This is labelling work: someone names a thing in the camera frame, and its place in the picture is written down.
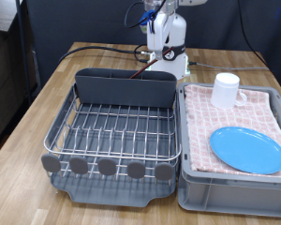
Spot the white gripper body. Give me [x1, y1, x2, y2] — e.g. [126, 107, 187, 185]
[145, 12, 176, 55]

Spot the brown wooden spoon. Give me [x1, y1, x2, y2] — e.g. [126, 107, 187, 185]
[129, 46, 174, 80]

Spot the white mug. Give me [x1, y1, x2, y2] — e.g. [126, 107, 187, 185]
[210, 72, 248, 111]

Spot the blue plate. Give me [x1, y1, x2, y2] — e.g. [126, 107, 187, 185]
[209, 126, 281, 175]

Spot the metal dish rack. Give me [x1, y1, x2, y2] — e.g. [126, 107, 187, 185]
[50, 83, 179, 208]

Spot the dark grey utensil holder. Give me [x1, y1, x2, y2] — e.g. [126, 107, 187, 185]
[74, 67, 178, 109]

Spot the pink checked towel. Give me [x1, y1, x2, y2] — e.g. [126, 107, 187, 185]
[184, 83, 281, 179]

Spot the light grey panel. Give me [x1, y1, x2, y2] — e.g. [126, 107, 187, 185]
[0, 0, 22, 33]

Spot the dark cabinet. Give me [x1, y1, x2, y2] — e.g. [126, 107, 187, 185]
[0, 27, 29, 148]

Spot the grey plastic crate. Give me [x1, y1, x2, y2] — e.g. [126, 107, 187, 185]
[176, 82, 281, 218]

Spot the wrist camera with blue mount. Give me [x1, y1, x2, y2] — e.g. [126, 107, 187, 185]
[140, 8, 157, 34]

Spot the black camera cable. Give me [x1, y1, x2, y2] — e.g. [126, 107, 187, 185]
[124, 0, 167, 32]

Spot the thick black table cable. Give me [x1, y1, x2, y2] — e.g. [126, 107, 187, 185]
[57, 42, 156, 65]

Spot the thin grey table cable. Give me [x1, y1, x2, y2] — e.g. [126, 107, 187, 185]
[188, 61, 271, 71]

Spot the steel wire dish rack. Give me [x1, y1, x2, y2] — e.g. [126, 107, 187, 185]
[43, 82, 183, 184]

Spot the thin black hanging cable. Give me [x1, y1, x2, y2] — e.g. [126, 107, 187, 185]
[238, 0, 275, 74]

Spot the black metal post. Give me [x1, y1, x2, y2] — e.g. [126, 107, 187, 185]
[15, 0, 34, 104]

